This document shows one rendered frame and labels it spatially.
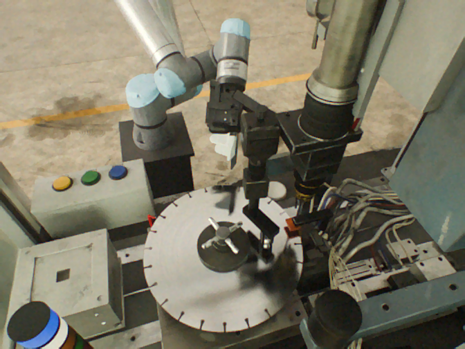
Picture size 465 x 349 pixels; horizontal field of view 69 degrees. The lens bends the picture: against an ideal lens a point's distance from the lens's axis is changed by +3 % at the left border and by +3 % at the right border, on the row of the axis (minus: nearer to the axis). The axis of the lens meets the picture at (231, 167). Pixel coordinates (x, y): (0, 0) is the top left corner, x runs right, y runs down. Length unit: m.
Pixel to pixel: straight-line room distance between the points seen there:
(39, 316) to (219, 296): 0.31
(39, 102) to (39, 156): 0.62
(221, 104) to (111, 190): 0.37
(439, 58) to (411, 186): 0.16
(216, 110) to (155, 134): 0.44
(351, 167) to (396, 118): 1.62
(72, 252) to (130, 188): 0.20
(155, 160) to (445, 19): 0.96
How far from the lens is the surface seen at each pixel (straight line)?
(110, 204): 0.94
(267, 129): 0.49
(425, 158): 0.44
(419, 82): 0.40
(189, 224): 0.74
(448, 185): 0.43
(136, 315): 0.89
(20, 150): 2.65
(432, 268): 0.87
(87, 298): 0.77
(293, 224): 0.72
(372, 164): 1.22
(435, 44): 0.39
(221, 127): 0.54
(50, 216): 0.97
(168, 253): 0.71
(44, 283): 0.83
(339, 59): 0.44
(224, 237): 0.66
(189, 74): 0.86
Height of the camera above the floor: 1.57
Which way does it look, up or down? 47 degrees down
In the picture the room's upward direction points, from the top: straight up
